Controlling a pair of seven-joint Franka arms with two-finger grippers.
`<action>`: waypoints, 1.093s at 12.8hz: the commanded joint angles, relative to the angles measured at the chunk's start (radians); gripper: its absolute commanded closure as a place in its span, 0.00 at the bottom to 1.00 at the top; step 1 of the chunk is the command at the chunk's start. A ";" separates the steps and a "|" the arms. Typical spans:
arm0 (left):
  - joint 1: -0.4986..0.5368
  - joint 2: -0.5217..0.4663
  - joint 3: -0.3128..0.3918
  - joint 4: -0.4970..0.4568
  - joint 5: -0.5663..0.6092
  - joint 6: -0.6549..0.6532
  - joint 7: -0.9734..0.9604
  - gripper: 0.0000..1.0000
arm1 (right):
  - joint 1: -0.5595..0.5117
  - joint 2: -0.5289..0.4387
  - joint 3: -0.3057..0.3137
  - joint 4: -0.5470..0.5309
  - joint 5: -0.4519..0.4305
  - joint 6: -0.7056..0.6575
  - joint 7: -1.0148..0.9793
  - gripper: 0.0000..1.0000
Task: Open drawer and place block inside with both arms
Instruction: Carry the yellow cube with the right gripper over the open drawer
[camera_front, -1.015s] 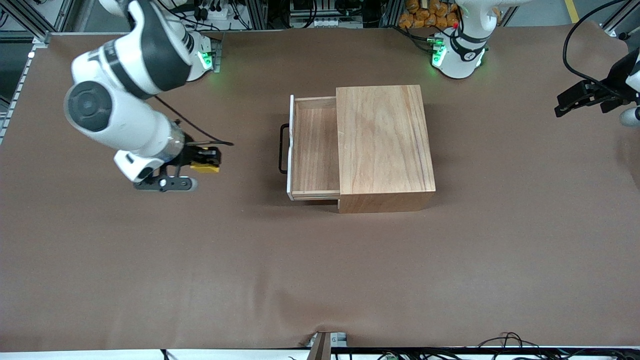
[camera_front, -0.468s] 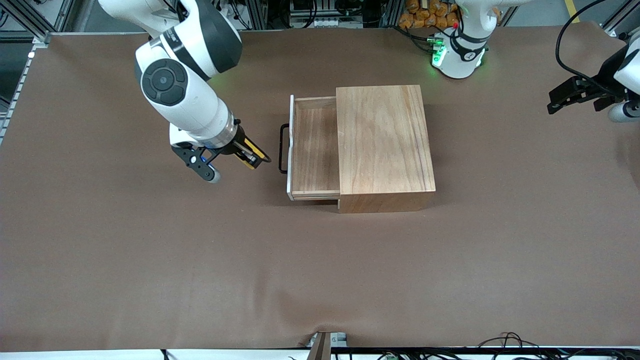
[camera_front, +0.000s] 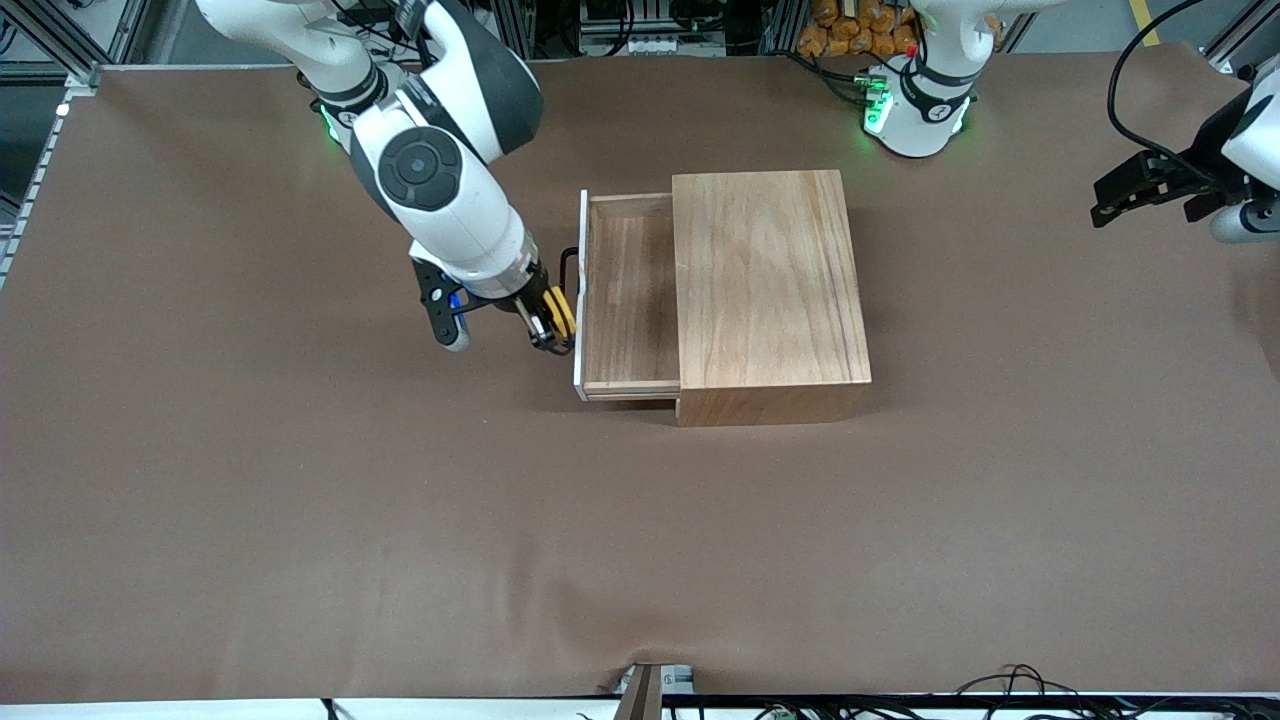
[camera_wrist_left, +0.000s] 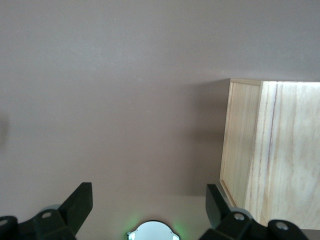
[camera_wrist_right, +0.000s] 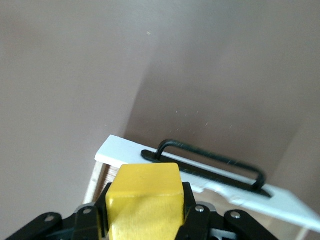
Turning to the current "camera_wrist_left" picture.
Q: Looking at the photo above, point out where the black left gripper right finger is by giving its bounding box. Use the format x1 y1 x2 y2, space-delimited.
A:
199 184 311 240

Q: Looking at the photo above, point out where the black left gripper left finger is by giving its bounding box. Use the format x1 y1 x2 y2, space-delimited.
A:
0 182 94 240

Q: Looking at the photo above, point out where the brown table mat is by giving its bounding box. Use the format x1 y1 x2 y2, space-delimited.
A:
0 0 320 240

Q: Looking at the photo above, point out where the wooden drawer cabinet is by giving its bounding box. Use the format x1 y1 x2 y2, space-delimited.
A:
219 78 320 230

